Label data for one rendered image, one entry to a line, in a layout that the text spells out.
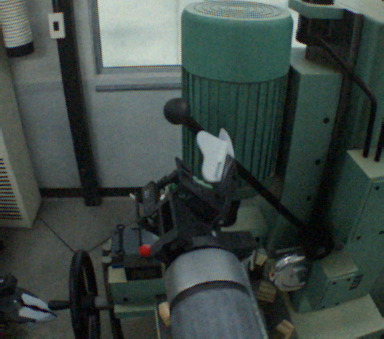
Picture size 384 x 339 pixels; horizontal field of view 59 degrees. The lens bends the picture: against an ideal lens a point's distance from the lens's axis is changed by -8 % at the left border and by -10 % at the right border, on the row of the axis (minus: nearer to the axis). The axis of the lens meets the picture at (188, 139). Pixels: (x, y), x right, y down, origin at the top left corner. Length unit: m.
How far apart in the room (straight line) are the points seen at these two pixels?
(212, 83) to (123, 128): 1.70
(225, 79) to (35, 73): 1.74
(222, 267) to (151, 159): 2.01
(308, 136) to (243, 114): 0.14
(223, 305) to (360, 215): 0.38
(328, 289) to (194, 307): 0.47
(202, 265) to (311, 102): 0.36
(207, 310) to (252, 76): 0.34
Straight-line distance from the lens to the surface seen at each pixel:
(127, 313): 0.89
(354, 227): 0.65
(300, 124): 0.61
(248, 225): 0.78
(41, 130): 2.34
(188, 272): 0.33
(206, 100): 0.55
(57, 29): 1.94
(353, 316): 1.03
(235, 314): 0.30
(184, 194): 0.39
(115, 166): 2.37
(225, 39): 0.51
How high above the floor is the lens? 1.61
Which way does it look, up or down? 31 degrees down
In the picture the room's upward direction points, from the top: straight up
